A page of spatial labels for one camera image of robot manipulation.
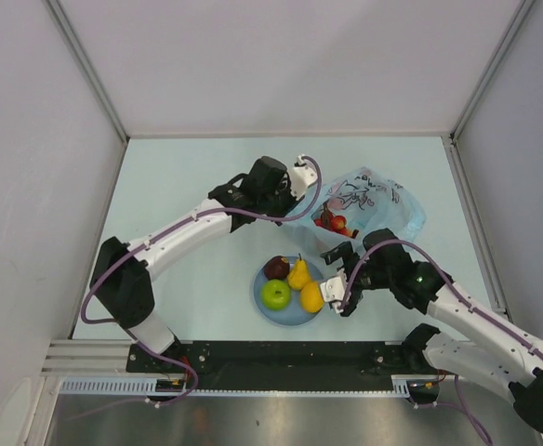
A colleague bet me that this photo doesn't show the small red fake fruits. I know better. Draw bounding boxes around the small red fake fruits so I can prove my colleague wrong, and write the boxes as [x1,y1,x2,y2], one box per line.
[313,203,359,239]

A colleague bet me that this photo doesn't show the right slotted cable duct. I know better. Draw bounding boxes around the right slotted cable duct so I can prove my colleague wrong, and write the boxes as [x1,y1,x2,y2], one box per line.
[391,374,441,397]

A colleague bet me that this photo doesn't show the dark red fake apple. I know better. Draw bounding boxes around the dark red fake apple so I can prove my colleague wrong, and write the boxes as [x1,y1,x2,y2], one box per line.
[263,256,290,280]

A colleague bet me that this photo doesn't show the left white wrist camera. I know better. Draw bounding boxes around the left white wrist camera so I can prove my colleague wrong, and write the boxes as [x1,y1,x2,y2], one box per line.
[287,154,321,201]

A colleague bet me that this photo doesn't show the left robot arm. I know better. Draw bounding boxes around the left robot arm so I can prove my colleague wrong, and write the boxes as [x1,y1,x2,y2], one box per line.
[88,156,317,372]

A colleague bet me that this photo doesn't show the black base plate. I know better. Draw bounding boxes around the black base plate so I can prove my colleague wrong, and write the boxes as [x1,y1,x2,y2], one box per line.
[126,339,459,392]

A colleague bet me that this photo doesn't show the white slotted cable duct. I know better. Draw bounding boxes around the white slotted cable duct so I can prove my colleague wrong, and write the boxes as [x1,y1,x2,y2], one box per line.
[60,377,186,397]

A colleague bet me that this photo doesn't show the green fake apple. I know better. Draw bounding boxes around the green fake apple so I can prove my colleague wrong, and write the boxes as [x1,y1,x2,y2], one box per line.
[260,279,292,311]

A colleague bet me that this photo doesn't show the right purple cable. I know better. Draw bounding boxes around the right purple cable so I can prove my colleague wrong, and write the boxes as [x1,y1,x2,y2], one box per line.
[338,237,543,446]

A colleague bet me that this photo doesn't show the blue plastic plate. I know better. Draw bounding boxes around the blue plastic plate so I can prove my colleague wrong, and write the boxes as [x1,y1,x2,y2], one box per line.
[252,255,323,327]

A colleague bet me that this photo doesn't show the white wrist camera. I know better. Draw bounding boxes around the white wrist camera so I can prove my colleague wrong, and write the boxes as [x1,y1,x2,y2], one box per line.
[319,272,348,305]
[287,154,321,201]

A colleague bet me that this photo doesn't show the yellow fake lemon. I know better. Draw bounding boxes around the yellow fake lemon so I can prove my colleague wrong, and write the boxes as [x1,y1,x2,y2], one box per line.
[299,281,324,313]

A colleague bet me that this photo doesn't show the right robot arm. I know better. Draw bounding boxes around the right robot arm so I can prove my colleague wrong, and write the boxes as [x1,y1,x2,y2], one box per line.
[321,229,543,435]

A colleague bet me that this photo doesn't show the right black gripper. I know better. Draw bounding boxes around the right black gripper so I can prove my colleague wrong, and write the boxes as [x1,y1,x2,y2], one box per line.
[320,243,392,317]

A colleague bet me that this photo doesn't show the purple cable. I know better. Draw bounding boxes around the purple cable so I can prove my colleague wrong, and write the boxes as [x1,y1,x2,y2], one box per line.
[64,155,323,422]
[338,237,543,446]

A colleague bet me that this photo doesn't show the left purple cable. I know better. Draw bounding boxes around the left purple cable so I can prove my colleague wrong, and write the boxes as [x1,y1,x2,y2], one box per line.
[64,155,323,422]

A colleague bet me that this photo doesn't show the light blue plastic bag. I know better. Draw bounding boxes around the light blue plastic bag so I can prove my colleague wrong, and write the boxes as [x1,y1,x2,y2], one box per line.
[282,167,427,255]

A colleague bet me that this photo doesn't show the yellow fake pear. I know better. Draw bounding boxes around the yellow fake pear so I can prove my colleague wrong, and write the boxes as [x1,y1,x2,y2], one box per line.
[286,256,313,291]

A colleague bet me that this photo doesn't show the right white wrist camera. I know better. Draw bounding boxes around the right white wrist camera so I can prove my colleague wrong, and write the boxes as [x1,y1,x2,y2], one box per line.
[319,272,348,305]

